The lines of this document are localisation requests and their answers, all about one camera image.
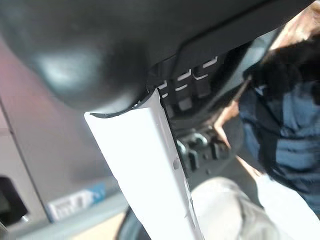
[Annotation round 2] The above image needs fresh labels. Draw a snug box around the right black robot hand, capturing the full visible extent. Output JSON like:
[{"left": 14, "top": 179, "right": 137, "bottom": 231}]
[{"left": 0, "top": 0, "right": 315, "bottom": 240}]

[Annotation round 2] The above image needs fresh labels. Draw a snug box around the black garment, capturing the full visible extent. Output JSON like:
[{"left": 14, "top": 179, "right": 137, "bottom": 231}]
[{"left": 246, "top": 39, "right": 320, "bottom": 101}]

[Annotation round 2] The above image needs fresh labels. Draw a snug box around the blue garment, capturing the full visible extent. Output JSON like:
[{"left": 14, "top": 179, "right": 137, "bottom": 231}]
[{"left": 238, "top": 79, "right": 320, "bottom": 216}]

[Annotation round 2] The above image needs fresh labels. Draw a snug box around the blue white energy label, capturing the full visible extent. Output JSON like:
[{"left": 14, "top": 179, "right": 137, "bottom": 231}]
[{"left": 46, "top": 181, "right": 107, "bottom": 224}]

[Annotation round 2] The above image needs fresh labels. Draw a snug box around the wicker laundry basket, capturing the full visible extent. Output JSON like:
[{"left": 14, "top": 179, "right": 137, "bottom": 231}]
[{"left": 214, "top": 0, "right": 320, "bottom": 141}]

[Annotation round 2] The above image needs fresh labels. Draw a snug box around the round glass washer door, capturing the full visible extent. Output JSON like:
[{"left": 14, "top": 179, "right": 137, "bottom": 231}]
[{"left": 117, "top": 37, "right": 273, "bottom": 240}]

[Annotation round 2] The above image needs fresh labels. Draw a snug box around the white garment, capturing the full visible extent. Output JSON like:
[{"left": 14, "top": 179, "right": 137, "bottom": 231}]
[{"left": 191, "top": 174, "right": 320, "bottom": 240}]

